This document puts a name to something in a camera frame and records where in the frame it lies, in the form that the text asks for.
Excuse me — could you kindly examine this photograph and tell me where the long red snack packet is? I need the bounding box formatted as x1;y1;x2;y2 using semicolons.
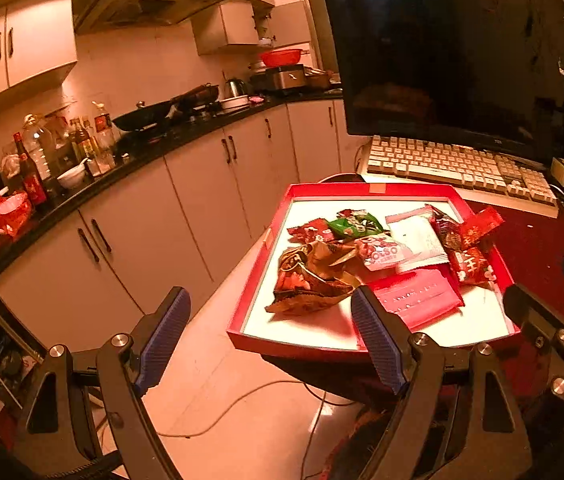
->
368;263;464;332

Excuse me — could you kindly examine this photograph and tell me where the black wok pan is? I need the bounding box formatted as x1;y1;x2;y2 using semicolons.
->
113;100;174;132

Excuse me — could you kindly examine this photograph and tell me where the clear oil bottle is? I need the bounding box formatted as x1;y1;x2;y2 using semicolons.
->
23;114;63;180

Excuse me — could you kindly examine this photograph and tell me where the dark red sauce bottle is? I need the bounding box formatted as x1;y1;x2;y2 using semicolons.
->
13;132;47;206

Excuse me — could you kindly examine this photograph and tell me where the red plastic basin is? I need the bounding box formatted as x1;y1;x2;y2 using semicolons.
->
259;48;303;68

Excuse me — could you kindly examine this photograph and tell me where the red white snack packet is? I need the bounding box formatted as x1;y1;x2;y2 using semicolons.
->
288;218;336;244

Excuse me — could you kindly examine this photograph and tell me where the toaster oven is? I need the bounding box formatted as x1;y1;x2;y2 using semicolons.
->
250;64;308;93

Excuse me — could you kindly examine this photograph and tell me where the black computer monitor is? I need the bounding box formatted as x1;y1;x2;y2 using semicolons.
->
325;0;564;161

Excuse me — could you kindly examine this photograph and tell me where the brown snack bag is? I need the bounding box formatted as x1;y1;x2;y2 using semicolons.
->
265;240;361;316

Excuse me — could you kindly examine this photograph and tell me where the white pink snack packet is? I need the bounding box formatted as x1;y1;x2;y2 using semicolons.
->
385;208;449;273

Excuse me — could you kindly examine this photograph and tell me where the range hood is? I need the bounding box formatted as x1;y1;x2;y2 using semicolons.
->
74;0;224;34

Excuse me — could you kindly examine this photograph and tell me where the red gift box tray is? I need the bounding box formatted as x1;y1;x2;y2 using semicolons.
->
228;182;518;362

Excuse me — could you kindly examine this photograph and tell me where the dark red tablecloth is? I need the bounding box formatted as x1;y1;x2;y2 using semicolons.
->
261;173;564;480

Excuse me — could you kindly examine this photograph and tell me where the metal kettle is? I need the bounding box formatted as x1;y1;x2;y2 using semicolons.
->
224;78;248;99

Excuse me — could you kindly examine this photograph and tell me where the small green candy packet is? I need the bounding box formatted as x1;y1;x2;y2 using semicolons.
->
328;209;385;238

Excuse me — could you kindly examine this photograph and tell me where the beige computer keyboard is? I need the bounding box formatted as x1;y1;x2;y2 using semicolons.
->
357;136;559;219

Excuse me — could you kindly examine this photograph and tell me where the white bowl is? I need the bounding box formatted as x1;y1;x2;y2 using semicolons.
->
58;164;87;190

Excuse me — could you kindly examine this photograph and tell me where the red flower snack packet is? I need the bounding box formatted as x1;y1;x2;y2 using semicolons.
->
430;206;503;286

